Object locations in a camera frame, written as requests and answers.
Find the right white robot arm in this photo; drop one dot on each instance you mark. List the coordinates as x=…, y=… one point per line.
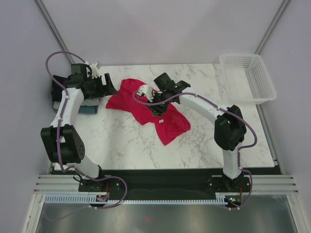
x=229, y=130

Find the white slotted cable duct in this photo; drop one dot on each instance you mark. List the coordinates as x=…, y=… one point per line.
x=95, y=199

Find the folded blue t shirt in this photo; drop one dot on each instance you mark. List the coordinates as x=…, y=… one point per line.
x=88, y=109

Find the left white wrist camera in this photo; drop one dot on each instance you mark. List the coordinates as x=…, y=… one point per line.
x=95, y=69

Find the white plastic basket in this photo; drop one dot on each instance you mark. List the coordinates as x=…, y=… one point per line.
x=246, y=79

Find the right aluminium frame post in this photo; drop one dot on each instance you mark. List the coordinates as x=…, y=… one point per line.
x=272, y=25

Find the aluminium frame post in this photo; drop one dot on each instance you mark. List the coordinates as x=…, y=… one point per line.
x=272, y=25
x=51, y=24

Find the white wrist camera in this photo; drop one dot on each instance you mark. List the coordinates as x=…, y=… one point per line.
x=147, y=91
x=95, y=69

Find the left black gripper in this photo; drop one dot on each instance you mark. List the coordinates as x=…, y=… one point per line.
x=109, y=89

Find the red t shirt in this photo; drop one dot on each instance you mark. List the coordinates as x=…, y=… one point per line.
x=168, y=127

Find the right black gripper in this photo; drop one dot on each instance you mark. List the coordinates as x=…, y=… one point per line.
x=157, y=110

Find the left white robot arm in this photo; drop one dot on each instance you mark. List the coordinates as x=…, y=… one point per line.
x=62, y=142

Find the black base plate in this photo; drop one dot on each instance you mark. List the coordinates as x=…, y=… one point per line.
x=167, y=183

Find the left aluminium frame post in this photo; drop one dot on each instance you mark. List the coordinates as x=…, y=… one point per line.
x=51, y=24

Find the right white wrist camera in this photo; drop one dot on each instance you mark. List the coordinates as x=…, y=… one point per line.
x=147, y=91

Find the aluminium rail profile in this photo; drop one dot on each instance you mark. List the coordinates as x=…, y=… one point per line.
x=56, y=184

